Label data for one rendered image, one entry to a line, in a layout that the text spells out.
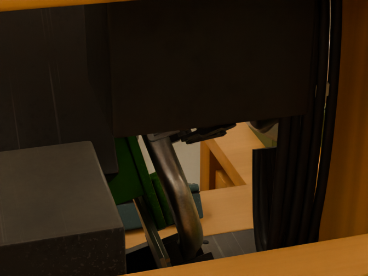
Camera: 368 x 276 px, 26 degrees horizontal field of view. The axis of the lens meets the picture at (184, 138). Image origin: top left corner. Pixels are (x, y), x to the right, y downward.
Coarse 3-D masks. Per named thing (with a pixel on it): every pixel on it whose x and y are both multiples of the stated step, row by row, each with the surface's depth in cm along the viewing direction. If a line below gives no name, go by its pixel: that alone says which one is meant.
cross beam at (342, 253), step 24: (336, 240) 64; (360, 240) 64; (192, 264) 62; (216, 264) 62; (240, 264) 62; (264, 264) 62; (288, 264) 62; (312, 264) 62; (336, 264) 62; (360, 264) 62
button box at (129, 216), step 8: (192, 184) 135; (192, 192) 134; (128, 200) 132; (200, 200) 134; (120, 208) 131; (128, 208) 131; (200, 208) 134; (120, 216) 131; (128, 216) 131; (136, 216) 132; (200, 216) 134; (128, 224) 131; (136, 224) 131
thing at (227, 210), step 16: (208, 192) 143; (224, 192) 143; (240, 192) 143; (208, 208) 138; (224, 208) 138; (240, 208) 138; (208, 224) 134; (224, 224) 134; (240, 224) 134; (128, 240) 130; (144, 240) 130
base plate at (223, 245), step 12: (204, 240) 130; (216, 240) 130; (228, 240) 130; (240, 240) 130; (252, 240) 130; (204, 252) 127; (216, 252) 127; (228, 252) 127; (240, 252) 127; (252, 252) 127
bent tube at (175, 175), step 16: (160, 144) 93; (160, 160) 92; (176, 160) 93; (160, 176) 92; (176, 176) 92; (176, 192) 92; (176, 208) 92; (192, 208) 93; (176, 224) 94; (192, 224) 93; (192, 240) 95; (192, 256) 112
